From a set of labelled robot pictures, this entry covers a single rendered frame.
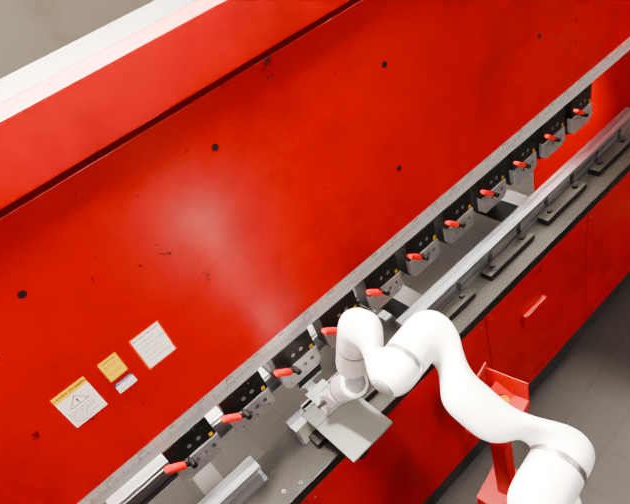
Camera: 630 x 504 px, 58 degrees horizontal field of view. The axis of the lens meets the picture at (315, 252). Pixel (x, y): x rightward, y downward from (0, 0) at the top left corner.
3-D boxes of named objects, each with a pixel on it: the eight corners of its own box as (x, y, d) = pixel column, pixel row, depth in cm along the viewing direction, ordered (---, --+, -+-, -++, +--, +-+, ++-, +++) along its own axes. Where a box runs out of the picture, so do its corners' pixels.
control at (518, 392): (506, 451, 200) (503, 423, 188) (465, 431, 209) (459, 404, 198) (530, 407, 209) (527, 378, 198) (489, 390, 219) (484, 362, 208)
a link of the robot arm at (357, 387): (349, 367, 174) (325, 383, 171) (361, 360, 162) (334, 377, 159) (364, 390, 173) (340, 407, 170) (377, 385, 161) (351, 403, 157)
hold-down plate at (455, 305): (427, 345, 217) (425, 340, 215) (416, 338, 220) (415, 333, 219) (476, 297, 228) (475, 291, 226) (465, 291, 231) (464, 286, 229)
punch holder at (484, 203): (483, 216, 217) (479, 181, 207) (465, 209, 223) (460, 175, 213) (507, 194, 222) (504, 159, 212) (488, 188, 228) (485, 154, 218)
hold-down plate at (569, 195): (548, 226, 246) (548, 221, 244) (537, 222, 249) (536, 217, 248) (586, 188, 256) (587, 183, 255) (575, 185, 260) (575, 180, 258)
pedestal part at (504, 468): (511, 498, 240) (501, 429, 206) (497, 491, 243) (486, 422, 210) (517, 486, 243) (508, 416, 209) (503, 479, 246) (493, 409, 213)
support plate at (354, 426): (354, 463, 176) (353, 461, 176) (302, 416, 195) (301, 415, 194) (393, 423, 183) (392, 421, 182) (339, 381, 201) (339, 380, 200)
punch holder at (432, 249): (413, 278, 202) (405, 244, 192) (396, 269, 208) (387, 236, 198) (441, 254, 208) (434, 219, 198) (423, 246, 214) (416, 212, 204)
